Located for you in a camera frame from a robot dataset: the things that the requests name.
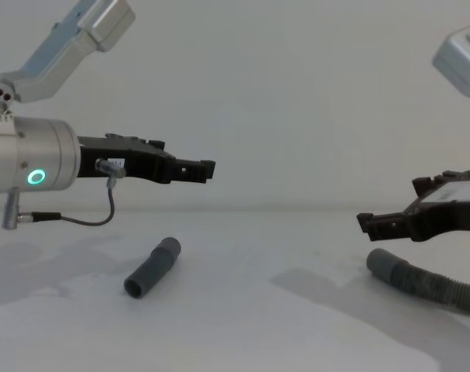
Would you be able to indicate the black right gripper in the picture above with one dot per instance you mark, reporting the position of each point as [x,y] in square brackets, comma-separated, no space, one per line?
[443,217]

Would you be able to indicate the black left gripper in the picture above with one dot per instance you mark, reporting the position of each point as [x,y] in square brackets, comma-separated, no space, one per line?
[141,162]

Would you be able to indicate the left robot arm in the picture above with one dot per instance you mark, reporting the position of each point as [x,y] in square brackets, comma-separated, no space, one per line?
[33,155]

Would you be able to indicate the short dark grey plastic tube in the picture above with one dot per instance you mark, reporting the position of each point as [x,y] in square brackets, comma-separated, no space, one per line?
[151,269]

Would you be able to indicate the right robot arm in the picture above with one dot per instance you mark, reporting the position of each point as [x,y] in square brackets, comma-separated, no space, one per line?
[461,62]

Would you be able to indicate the white table cloth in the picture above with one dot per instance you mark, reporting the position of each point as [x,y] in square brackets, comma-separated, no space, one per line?
[234,329]

